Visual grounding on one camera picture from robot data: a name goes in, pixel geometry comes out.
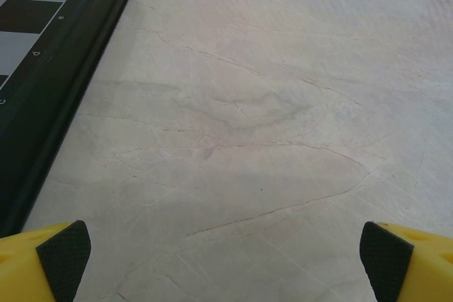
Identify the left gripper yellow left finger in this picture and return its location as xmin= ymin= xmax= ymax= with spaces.
xmin=0 ymin=219 xmax=93 ymax=302

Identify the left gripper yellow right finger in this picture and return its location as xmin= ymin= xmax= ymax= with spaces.
xmin=358 ymin=221 xmax=453 ymax=302

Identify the black grey chessboard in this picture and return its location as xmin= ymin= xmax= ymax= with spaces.
xmin=0 ymin=0 xmax=141 ymax=238

